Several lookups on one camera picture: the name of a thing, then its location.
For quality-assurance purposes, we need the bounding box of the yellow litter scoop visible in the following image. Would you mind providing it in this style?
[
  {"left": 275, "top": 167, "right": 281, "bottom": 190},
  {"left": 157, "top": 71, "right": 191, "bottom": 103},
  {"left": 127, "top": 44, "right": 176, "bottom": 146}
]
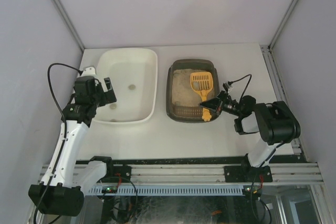
[{"left": 189, "top": 71, "right": 214, "bottom": 122}]

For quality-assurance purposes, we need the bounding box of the grey litter box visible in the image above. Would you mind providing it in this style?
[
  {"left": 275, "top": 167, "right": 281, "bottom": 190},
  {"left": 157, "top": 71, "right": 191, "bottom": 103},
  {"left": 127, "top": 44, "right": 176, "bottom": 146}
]
[{"left": 166, "top": 59, "right": 220, "bottom": 123}]

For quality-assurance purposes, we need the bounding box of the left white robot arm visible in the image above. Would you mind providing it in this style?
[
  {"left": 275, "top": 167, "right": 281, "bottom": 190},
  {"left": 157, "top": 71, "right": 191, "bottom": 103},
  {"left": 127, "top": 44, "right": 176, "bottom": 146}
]
[{"left": 28, "top": 76, "right": 117, "bottom": 217}]

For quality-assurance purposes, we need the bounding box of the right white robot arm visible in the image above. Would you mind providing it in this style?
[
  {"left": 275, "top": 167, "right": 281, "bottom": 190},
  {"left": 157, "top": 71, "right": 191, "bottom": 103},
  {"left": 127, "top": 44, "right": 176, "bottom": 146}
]
[{"left": 200, "top": 92, "right": 301, "bottom": 169}]

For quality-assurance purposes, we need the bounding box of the white plastic tray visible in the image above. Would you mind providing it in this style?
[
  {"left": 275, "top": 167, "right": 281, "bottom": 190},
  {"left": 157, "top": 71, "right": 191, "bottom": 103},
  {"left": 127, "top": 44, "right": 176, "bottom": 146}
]
[{"left": 94, "top": 48, "right": 158, "bottom": 124}]

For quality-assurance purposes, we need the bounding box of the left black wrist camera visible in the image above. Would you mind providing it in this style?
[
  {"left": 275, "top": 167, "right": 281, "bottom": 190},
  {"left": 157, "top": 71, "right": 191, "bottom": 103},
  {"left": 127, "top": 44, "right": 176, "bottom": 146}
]
[{"left": 73, "top": 76, "right": 96, "bottom": 104}]

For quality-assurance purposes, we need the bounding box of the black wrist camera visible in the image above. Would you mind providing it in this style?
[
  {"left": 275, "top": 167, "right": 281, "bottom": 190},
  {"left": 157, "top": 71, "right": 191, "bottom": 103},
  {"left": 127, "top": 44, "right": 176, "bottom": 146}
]
[
  {"left": 223, "top": 81, "right": 233, "bottom": 94},
  {"left": 73, "top": 76, "right": 96, "bottom": 104}
]

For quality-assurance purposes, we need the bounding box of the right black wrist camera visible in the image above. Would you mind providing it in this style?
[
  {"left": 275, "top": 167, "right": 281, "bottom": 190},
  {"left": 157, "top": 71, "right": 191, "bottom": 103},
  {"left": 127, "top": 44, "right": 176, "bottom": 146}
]
[{"left": 223, "top": 81, "right": 233, "bottom": 94}]

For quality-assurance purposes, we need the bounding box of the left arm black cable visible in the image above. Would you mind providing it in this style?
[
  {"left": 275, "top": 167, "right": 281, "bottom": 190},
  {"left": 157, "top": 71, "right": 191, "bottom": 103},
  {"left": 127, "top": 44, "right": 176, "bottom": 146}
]
[{"left": 47, "top": 62, "right": 82, "bottom": 120}]

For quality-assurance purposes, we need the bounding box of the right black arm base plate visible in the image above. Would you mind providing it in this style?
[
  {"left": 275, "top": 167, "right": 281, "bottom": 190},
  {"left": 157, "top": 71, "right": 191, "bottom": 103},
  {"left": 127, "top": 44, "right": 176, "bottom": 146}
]
[{"left": 224, "top": 166, "right": 273, "bottom": 183}]

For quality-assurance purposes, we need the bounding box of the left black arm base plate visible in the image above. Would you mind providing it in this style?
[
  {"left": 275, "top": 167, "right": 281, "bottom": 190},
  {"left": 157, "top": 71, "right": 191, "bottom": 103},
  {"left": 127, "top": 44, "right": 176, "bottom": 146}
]
[{"left": 103, "top": 165, "right": 132, "bottom": 183}]

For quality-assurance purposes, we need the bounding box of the grey slotted cable duct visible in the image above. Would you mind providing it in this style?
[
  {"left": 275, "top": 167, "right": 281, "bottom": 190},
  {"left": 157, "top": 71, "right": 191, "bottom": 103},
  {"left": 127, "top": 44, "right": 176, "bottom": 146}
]
[{"left": 87, "top": 185, "right": 244, "bottom": 196}]

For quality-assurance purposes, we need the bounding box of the aluminium front rail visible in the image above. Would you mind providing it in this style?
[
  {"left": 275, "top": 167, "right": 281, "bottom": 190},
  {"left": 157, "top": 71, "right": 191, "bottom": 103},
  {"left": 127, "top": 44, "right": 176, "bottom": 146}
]
[{"left": 128, "top": 163, "right": 323, "bottom": 185}]

